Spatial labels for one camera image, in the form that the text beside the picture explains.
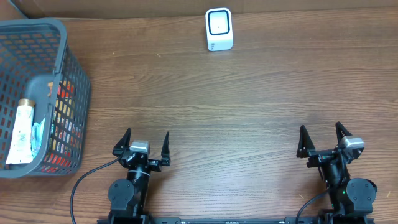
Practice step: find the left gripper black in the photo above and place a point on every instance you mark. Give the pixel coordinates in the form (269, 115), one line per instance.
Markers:
(153, 166)

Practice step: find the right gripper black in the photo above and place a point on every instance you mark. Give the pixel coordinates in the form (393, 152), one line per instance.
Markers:
(325, 157)

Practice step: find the orange spaghetti packet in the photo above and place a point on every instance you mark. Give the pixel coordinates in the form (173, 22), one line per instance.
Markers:
(65, 136)

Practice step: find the teal snack packet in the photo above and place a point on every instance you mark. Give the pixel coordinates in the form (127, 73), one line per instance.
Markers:
(36, 137)

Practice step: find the white tube gold cap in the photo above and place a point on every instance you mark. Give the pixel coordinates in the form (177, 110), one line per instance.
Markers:
(20, 149)

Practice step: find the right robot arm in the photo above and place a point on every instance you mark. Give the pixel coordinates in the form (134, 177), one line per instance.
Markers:
(351, 199)

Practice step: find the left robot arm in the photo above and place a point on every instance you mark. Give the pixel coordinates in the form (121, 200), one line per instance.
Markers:
(128, 195)

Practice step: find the white barcode scanner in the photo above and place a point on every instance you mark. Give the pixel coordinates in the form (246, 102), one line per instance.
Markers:
(219, 29)

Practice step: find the grey plastic basket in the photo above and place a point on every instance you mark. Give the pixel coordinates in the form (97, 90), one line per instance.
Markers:
(37, 64)

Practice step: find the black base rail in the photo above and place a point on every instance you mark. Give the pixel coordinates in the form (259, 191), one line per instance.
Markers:
(177, 220)

